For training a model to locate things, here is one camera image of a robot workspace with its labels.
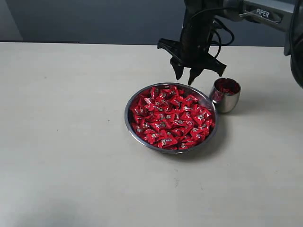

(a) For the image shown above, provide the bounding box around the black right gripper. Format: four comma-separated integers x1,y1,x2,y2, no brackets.
157,9,226,86

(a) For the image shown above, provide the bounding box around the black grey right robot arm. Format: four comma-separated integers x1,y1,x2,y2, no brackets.
157,0,303,87

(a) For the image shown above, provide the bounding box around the round steel bowl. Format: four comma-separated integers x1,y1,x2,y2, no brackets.
125,83,217,154

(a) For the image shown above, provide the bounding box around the small steel cup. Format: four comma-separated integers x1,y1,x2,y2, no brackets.
209,78,241,113

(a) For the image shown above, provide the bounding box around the red candy inside cup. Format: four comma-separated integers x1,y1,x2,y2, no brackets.
218,86,239,96

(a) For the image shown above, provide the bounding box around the red wrapped candy front-left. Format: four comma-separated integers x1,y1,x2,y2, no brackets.
144,129,168,144

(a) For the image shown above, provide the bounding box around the red wrapped candy front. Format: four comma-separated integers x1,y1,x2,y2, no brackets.
157,137,178,149

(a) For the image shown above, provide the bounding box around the black camera cable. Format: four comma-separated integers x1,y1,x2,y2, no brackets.
189,7,235,60

